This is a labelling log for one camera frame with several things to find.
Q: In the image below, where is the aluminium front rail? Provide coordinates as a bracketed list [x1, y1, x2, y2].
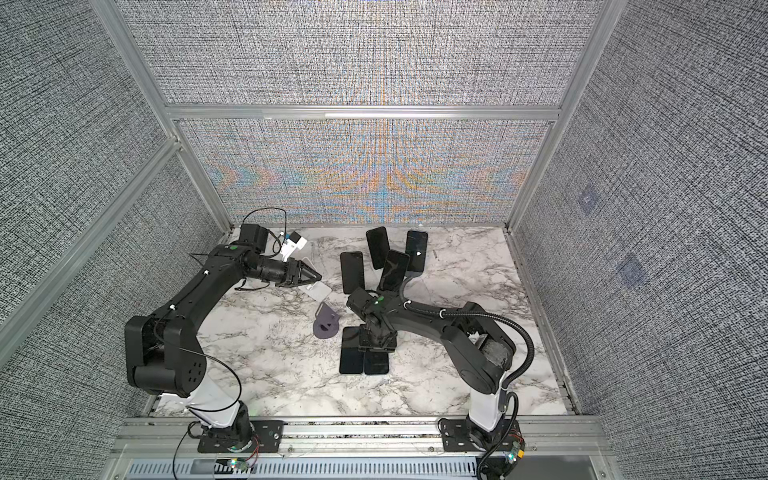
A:
[101, 415, 623, 479]

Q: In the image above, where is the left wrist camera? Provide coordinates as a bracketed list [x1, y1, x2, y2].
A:
[279, 231, 307, 262]

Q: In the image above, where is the purple round phone stand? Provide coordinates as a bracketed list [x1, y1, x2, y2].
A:
[312, 302, 340, 339]

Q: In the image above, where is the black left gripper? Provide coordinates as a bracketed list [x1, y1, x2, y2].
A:
[250, 258, 322, 288]

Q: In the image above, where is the white phone stand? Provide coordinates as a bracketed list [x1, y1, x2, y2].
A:
[299, 281, 332, 302]

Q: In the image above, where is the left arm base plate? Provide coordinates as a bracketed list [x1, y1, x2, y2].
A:
[197, 420, 285, 454]

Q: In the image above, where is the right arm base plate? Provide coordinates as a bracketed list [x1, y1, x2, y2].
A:
[437, 418, 487, 453]

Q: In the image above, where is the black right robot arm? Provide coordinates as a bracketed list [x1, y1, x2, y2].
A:
[347, 288, 532, 451]

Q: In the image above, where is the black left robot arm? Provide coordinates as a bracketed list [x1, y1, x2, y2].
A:
[124, 224, 322, 437]

